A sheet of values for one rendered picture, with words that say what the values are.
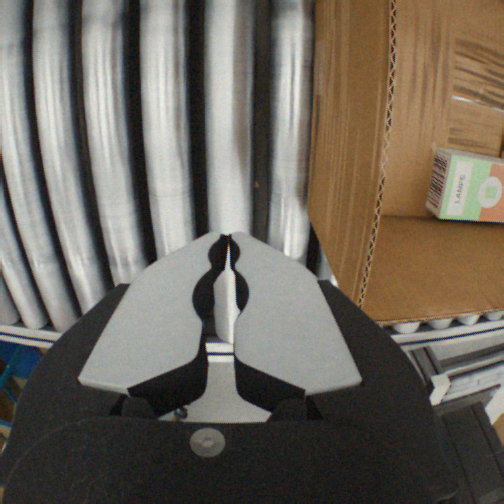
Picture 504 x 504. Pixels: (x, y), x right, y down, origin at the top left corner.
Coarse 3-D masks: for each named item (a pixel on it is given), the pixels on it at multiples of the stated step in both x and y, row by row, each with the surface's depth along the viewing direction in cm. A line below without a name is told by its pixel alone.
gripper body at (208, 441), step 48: (96, 432) 5; (144, 432) 5; (192, 432) 5; (240, 432) 5; (288, 432) 5; (336, 432) 5; (48, 480) 4; (96, 480) 4; (144, 480) 4; (192, 480) 4; (240, 480) 4; (288, 480) 4; (336, 480) 4; (384, 480) 4
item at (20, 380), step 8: (24, 344) 92; (16, 352) 88; (40, 352) 103; (16, 360) 86; (8, 368) 81; (8, 376) 79; (16, 376) 82; (24, 376) 82; (0, 384) 75; (16, 384) 84; (24, 384) 84; (0, 392) 73; (184, 416) 170; (0, 424) 65; (8, 424) 65; (0, 432) 68; (8, 432) 67
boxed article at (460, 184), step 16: (448, 160) 27; (464, 160) 26; (480, 160) 26; (496, 160) 28; (432, 176) 30; (448, 176) 27; (464, 176) 27; (480, 176) 27; (496, 176) 27; (432, 192) 31; (448, 192) 28; (464, 192) 28; (480, 192) 28; (496, 192) 28; (432, 208) 31; (448, 208) 29; (464, 208) 29; (480, 208) 29; (496, 208) 29
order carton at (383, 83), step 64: (320, 0) 21; (384, 0) 11; (448, 0) 21; (320, 64) 24; (384, 64) 12; (448, 64) 24; (320, 128) 26; (384, 128) 13; (448, 128) 28; (320, 192) 27; (384, 192) 32; (384, 256) 26; (448, 256) 26; (384, 320) 19
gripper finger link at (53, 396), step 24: (120, 288) 9; (96, 312) 8; (72, 336) 7; (96, 336) 7; (48, 360) 6; (72, 360) 7; (48, 384) 6; (72, 384) 6; (24, 408) 5; (48, 408) 5; (72, 408) 5; (96, 408) 6; (120, 408) 6; (24, 432) 5; (48, 432) 5; (0, 456) 4; (0, 480) 3
